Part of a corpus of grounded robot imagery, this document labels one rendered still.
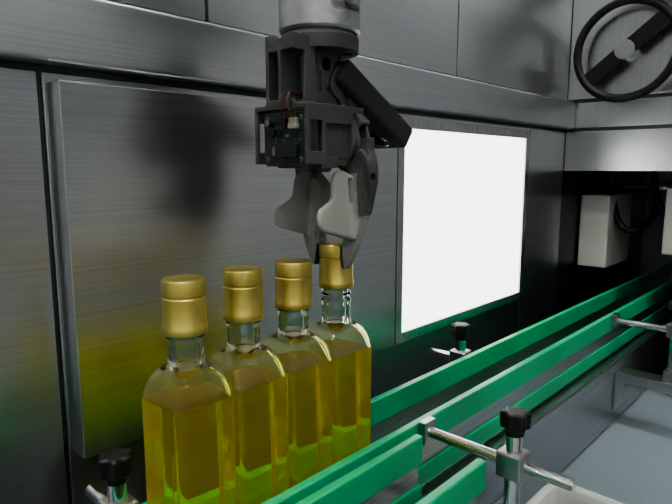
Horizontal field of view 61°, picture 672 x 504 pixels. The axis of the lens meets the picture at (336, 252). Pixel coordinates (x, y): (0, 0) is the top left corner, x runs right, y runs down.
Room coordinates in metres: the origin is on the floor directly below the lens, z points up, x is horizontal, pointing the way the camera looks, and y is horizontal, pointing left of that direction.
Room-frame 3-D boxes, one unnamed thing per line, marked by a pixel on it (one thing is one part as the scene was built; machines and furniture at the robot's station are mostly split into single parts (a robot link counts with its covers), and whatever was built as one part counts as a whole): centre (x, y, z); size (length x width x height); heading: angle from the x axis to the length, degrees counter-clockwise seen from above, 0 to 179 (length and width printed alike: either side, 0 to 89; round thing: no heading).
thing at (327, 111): (0.54, 0.02, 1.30); 0.09 x 0.08 x 0.12; 136
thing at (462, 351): (0.86, -0.18, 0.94); 0.07 x 0.04 x 0.13; 47
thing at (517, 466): (0.54, -0.16, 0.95); 0.17 x 0.03 x 0.12; 47
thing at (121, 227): (0.83, -0.07, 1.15); 0.90 x 0.03 x 0.34; 137
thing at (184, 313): (0.43, 0.12, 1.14); 0.04 x 0.04 x 0.04
